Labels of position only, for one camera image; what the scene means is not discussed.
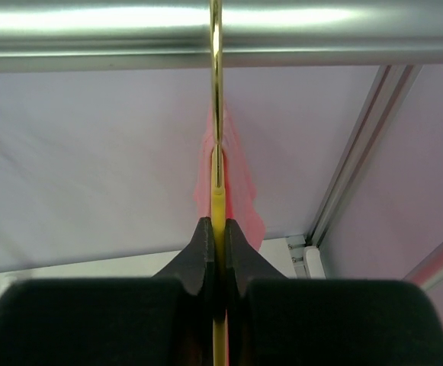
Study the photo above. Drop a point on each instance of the aluminium right frame post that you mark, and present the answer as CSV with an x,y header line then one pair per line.
x,y
385,97

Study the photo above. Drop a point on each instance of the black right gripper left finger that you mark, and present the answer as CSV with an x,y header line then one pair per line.
x,y
166,319

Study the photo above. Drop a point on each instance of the pink t shirt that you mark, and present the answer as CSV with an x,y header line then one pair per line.
x,y
240,189

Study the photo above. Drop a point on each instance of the yellow hanger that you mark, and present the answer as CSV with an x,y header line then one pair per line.
x,y
218,188

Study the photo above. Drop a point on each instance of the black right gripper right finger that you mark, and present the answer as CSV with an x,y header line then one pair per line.
x,y
275,320

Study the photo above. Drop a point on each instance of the metal clothes rack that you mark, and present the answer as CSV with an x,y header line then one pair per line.
x,y
104,104

